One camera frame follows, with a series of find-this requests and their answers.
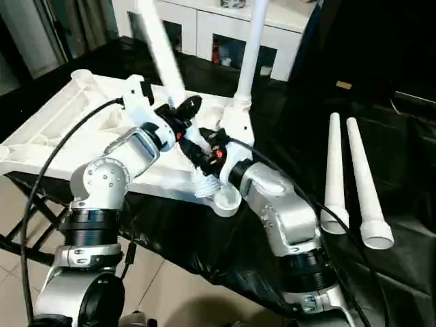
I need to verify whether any white plastic table leg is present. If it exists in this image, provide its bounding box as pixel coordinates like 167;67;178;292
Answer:
231;0;273;110
320;112;350;235
345;116;396;250
135;0;224;202

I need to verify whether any white plastic table top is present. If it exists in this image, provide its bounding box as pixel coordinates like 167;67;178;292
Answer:
0;69;257;219

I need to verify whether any white glass-door cabinet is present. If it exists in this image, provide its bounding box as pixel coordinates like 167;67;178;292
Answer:
112;0;314;82

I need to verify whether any black table mat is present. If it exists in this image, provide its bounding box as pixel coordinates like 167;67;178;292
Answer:
0;33;436;327

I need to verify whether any grey curtain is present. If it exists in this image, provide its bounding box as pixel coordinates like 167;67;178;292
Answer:
0;0;120;80

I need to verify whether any dark brown round object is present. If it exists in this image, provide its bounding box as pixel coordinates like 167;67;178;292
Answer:
121;311;154;327

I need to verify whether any black long bar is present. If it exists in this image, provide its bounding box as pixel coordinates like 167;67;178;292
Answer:
393;90;436;104

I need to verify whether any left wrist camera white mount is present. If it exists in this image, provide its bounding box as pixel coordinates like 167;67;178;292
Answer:
121;75;178;153

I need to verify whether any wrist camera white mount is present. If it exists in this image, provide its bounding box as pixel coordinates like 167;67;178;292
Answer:
121;75;178;153
217;105;255;187

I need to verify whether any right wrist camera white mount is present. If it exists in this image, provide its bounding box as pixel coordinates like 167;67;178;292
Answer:
217;105;255;187

